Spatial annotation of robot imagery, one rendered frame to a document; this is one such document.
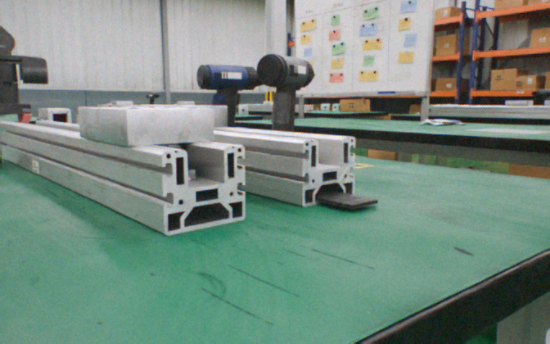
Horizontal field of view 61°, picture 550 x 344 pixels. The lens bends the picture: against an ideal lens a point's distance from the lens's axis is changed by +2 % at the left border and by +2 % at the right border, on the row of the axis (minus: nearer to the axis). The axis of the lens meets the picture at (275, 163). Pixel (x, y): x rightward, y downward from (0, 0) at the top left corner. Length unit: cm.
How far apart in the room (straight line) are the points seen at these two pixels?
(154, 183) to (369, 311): 26
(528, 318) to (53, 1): 1253
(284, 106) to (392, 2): 311
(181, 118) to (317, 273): 27
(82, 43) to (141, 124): 1239
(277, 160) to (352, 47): 354
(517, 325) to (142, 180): 54
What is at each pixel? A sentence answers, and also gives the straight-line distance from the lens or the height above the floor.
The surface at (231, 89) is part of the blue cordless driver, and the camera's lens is 111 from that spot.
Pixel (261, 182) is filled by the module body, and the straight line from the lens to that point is 64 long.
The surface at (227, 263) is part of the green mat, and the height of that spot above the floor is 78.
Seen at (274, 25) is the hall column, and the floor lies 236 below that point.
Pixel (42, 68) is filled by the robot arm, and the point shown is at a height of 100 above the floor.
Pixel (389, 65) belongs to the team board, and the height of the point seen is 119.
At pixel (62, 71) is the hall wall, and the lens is 1270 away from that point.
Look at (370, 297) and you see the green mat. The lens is 33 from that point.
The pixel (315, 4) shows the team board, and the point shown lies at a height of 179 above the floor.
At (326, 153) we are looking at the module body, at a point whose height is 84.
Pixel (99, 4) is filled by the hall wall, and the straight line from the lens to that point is 1317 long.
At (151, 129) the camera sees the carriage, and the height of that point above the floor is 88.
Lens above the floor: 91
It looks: 8 degrees down
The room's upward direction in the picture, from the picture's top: straight up
